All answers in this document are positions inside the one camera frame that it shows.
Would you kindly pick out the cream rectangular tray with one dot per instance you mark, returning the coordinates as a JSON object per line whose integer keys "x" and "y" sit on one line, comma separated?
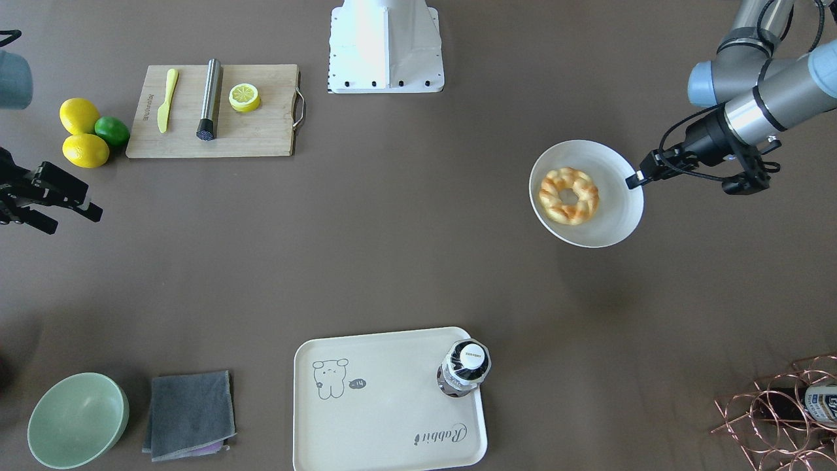
{"x": 371, "y": 402}

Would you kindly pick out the yellow plastic knife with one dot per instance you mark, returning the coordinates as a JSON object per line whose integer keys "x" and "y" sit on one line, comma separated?
{"x": 162, "y": 116}

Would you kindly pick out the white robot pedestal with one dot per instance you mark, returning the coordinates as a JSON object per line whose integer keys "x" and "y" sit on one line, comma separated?
{"x": 385, "y": 47}

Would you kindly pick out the copper wire bottle rack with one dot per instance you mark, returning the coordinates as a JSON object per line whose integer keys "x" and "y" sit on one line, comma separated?
{"x": 769, "y": 445}

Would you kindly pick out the wooden cutting board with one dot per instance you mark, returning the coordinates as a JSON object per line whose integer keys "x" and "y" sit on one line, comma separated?
{"x": 269, "y": 131}

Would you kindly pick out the green lime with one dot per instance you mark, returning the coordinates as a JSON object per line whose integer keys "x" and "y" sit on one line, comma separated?
{"x": 112, "y": 130}

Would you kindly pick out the half lemon slice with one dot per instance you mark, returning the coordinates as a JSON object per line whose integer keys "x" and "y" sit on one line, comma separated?
{"x": 244, "y": 97}

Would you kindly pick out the grey folded cloth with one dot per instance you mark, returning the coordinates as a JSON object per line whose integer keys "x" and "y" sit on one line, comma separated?
{"x": 190, "y": 415}

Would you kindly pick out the mint green bowl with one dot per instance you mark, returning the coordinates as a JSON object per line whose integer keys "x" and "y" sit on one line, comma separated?
{"x": 77, "y": 420}

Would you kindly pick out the steel muddler cylinder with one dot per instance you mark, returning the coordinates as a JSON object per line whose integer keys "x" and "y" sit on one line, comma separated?
{"x": 206, "y": 129}

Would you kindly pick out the dark sauce bottle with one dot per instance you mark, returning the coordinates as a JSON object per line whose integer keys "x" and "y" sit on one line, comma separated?
{"x": 464, "y": 368}

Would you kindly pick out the bottle in wire rack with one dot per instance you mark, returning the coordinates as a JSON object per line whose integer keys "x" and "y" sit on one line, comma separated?
{"x": 793, "y": 406}

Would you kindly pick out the whole yellow lemon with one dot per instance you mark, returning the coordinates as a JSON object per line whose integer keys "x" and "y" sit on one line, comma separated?
{"x": 79, "y": 115}

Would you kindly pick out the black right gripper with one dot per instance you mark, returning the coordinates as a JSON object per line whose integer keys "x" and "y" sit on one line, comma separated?
{"x": 40, "y": 185}

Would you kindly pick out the white round plate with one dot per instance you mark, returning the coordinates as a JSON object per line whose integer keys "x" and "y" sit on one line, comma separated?
{"x": 620, "y": 208}

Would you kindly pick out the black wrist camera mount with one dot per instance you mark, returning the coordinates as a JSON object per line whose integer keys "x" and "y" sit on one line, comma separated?
{"x": 755, "y": 175}

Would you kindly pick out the twisted glazed donut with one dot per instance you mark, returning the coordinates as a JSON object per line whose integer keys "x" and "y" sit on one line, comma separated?
{"x": 568, "y": 196}

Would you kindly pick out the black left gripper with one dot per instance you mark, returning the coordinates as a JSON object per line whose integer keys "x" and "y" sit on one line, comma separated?
{"x": 705, "y": 139}

